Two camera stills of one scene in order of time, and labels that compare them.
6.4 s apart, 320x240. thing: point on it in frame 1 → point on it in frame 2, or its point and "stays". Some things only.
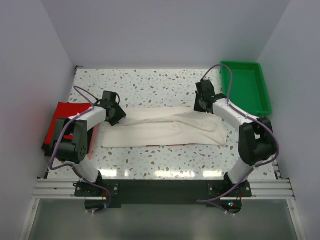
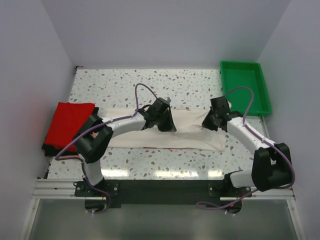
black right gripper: (196, 107) → (205, 122)
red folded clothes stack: (65, 110) stays
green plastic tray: (249, 91) stays
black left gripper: (120, 115) → (170, 126)
